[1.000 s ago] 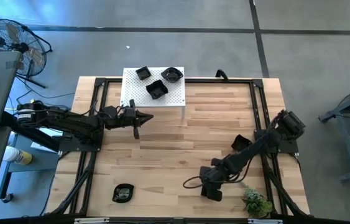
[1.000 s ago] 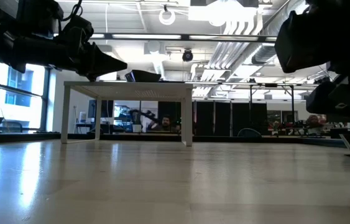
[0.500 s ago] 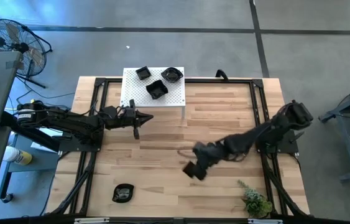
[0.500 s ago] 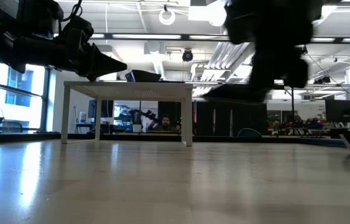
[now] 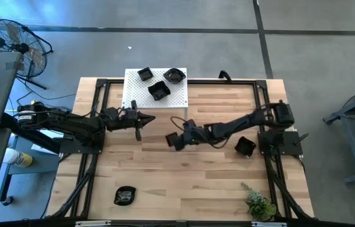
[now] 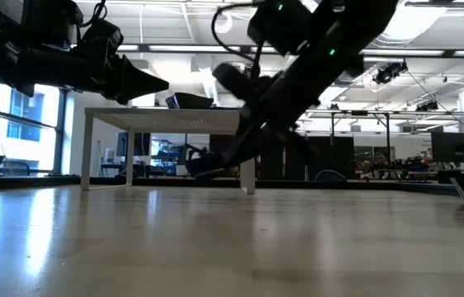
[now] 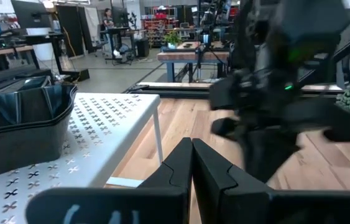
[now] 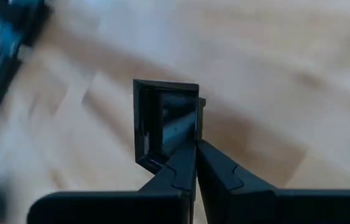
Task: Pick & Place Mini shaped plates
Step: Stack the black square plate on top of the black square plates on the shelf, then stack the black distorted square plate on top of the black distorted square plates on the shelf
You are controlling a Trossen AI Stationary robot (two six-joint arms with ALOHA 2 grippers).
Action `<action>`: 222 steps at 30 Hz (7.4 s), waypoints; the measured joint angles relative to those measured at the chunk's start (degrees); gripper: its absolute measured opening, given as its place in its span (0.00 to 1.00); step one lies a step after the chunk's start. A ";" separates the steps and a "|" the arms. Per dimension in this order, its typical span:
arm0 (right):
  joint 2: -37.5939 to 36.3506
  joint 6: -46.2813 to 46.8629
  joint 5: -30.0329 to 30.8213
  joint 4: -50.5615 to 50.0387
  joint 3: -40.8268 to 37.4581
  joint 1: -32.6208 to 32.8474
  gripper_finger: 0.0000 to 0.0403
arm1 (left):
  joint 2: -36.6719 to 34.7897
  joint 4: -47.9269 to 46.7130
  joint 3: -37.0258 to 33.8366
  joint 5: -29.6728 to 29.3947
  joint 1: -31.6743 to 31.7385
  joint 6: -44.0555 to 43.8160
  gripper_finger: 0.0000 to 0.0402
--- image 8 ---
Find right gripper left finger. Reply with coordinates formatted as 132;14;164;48
27;139;197;224

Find black small square dish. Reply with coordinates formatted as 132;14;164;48
132;79;206;175

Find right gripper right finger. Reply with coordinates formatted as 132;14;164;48
196;139;350;224

